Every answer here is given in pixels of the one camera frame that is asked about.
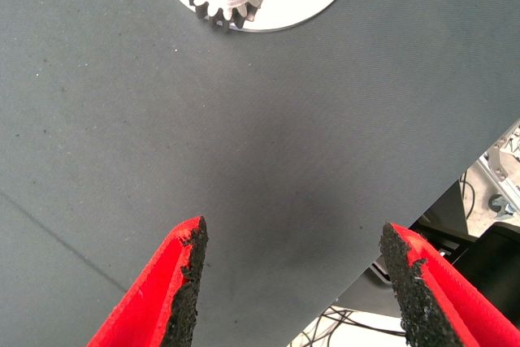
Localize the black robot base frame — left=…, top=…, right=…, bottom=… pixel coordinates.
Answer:
left=336, top=182, right=520, bottom=319

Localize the dark grey table cloth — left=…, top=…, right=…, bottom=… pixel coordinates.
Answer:
left=0, top=0, right=520, bottom=347

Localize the thin black floor cable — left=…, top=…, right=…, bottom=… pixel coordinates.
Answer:
left=292, top=306, right=407, bottom=347
left=458, top=171, right=477, bottom=220

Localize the small caster wheel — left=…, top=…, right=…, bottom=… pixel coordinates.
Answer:
left=489, top=194, right=518, bottom=220

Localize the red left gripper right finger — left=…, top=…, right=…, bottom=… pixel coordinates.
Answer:
left=379, top=222, right=520, bottom=347

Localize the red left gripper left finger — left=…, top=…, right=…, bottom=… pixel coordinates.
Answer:
left=87, top=215, right=209, bottom=347

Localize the aluminium table frame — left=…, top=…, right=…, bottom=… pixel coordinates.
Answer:
left=479, top=119, right=520, bottom=218

